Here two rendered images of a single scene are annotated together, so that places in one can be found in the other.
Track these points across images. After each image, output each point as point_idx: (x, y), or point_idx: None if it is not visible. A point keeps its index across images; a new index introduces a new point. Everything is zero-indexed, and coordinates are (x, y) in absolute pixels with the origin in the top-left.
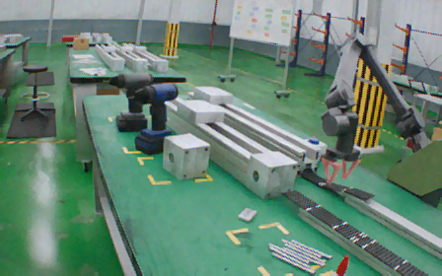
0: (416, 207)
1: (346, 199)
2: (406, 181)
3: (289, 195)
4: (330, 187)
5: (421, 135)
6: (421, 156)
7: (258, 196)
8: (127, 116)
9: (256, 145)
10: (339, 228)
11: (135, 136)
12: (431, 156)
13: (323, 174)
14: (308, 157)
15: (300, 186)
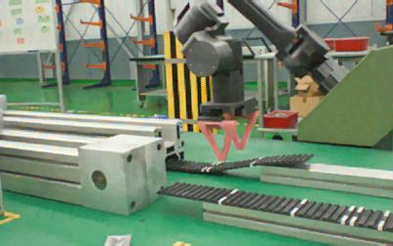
0: (383, 159)
1: (263, 176)
2: (337, 132)
3: (173, 191)
4: (224, 168)
5: (330, 63)
6: (352, 84)
7: (116, 214)
8: None
9: (76, 139)
10: (303, 210)
11: None
12: (372, 77)
13: (196, 160)
14: (164, 140)
15: (174, 182)
